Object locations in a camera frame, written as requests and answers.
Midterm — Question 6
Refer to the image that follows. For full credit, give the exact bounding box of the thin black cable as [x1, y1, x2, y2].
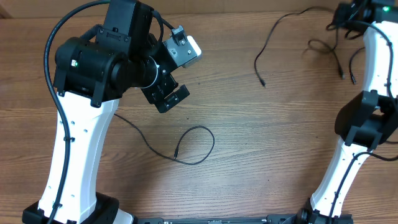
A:
[113, 113, 216, 166]

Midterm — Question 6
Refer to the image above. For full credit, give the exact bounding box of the black cable bundle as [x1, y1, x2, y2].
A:
[253, 6, 336, 88]

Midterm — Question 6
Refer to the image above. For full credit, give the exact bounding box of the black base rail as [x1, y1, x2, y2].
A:
[133, 214, 296, 224]

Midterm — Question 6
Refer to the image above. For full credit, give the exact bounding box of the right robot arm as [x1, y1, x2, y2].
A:
[285, 0, 397, 223]

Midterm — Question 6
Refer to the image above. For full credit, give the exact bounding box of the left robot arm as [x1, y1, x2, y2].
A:
[22, 1, 202, 223]

